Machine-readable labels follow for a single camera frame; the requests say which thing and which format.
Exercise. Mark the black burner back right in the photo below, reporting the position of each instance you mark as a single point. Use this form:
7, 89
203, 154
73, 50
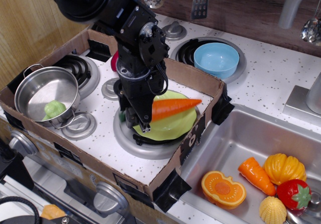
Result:
185, 51

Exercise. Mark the black device bottom left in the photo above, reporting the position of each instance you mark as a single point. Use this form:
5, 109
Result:
12, 165

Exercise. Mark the brown cardboard fence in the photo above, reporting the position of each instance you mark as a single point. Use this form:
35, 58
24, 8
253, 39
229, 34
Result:
153, 179

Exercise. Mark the yellow toy pumpkin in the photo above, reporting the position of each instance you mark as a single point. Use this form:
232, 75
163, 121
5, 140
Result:
281, 168

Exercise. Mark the hanging slotted spatula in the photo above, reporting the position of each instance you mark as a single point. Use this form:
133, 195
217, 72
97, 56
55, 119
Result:
199, 9

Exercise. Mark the grey oven dial left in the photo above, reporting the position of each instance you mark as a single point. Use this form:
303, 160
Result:
22, 144

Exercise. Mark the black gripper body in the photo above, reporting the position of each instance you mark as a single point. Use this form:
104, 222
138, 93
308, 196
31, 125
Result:
139, 92

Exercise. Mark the grey oven dial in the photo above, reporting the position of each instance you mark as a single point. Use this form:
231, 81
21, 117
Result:
108, 200
22, 144

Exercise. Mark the black burner under plate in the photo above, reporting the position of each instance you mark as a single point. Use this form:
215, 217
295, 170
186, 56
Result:
140, 140

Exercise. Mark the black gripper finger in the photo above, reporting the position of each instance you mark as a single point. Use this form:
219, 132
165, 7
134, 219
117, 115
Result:
143, 118
131, 118

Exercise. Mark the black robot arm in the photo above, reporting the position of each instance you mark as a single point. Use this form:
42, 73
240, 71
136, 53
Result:
142, 51

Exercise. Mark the grey stove knob middle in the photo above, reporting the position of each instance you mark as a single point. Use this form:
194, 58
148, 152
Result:
107, 89

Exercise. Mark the grey stove knob back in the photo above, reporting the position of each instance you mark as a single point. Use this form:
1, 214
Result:
174, 31

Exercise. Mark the red toy strawberry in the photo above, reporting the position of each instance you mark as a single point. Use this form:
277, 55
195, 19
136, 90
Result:
295, 194

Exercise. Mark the small steel pot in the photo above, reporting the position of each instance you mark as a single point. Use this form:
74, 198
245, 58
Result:
43, 86

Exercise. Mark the orange toy carrot piece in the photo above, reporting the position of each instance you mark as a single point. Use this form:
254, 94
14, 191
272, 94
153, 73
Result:
256, 175

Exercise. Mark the blue plastic bowl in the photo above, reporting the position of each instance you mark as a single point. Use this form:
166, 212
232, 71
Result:
218, 59

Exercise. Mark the hanging silver ladle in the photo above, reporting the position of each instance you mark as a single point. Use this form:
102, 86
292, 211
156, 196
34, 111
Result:
311, 30

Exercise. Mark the yellow toy corn piece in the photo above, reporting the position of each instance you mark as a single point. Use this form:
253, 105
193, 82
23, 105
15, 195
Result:
272, 211

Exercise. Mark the green toy vegetable in pot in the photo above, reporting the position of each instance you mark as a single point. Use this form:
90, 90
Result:
53, 109

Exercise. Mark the light green plastic plate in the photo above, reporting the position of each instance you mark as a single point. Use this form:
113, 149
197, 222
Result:
172, 127

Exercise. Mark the dark red toy pepper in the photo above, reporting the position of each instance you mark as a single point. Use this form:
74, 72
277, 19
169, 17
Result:
114, 61

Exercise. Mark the black burner back left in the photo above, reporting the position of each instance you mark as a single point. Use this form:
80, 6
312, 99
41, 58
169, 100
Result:
100, 29

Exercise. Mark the grey stove knob front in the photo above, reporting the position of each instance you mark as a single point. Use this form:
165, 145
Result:
80, 127

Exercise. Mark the grey stove knob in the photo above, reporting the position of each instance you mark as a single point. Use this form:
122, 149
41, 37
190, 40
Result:
174, 31
80, 127
107, 89

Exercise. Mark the grey oven dial right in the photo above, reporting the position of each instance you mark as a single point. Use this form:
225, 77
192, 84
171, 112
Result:
108, 200

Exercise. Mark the orange toy carrot green stem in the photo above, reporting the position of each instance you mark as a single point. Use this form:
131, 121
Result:
166, 108

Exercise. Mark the black burner front left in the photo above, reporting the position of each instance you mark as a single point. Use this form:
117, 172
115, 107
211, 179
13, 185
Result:
77, 66

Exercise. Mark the orange toy pumpkin half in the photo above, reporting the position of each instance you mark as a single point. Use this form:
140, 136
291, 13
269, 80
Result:
222, 191

